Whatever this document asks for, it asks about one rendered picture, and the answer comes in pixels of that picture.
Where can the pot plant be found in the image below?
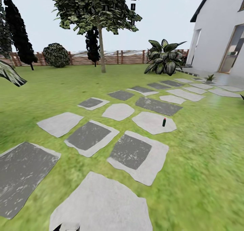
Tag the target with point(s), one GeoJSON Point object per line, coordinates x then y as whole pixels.
{"type": "Point", "coordinates": [209, 80]}

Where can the fixed window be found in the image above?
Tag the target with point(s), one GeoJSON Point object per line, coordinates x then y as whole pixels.
{"type": "Point", "coordinates": [233, 50]}

